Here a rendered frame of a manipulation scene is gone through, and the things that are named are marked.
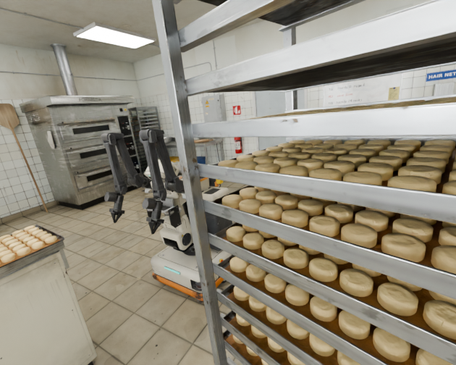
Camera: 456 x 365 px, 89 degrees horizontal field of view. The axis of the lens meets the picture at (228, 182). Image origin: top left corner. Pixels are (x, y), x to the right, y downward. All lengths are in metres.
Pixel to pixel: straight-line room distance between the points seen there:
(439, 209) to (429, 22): 0.18
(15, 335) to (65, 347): 0.29
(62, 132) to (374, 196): 4.83
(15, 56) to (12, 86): 0.55
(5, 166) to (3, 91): 1.31
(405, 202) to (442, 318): 0.18
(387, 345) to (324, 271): 0.14
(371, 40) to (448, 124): 0.12
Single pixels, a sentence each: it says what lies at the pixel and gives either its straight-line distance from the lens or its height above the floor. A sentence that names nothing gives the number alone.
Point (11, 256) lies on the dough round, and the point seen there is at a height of 0.92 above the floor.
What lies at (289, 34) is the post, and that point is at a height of 1.65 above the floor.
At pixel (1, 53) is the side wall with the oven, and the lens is 6.03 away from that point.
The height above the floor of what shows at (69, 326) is 0.40.
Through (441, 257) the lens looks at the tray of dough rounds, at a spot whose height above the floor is 1.24.
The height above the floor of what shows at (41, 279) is 0.74.
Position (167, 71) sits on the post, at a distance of 0.54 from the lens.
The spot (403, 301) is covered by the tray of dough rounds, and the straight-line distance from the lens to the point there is 0.46.
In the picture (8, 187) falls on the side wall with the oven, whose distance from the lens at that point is 5.77.
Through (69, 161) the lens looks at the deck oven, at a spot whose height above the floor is 0.94.
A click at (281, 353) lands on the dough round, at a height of 0.86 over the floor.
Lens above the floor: 1.44
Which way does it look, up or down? 17 degrees down
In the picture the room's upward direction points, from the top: 6 degrees counter-clockwise
